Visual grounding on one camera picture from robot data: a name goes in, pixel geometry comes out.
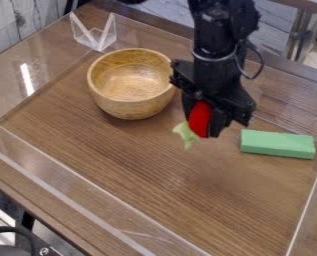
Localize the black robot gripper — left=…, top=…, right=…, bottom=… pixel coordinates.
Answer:
left=170, top=49, right=257, bottom=138

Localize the red plush strawberry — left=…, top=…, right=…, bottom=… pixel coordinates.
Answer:
left=173, top=101, right=211, bottom=150

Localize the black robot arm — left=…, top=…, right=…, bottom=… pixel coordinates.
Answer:
left=170, top=0, right=259, bottom=138

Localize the green rectangular block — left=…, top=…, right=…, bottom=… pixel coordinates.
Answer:
left=241, top=129, right=316, bottom=159

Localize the wooden bowl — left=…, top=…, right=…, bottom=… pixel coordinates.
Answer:
left=87, top=48, right=175, bottom=120

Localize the wooden table leg background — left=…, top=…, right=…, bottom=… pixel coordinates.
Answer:
left=285, top=9, right=317, bottom=63

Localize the black cable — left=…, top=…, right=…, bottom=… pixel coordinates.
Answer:
left=234, top=39, right=266, bottom=81

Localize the clear acrylic corner bracket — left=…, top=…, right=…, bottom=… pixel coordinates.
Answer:
left=68, top=13, right=116, bottom=52

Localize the clear acrylic tray wall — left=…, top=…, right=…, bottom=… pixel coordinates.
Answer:
left=0, top=126, right=210, bottom=256

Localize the black metal table frame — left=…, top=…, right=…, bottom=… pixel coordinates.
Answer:
left=15, top=211, right=63, bottom=256

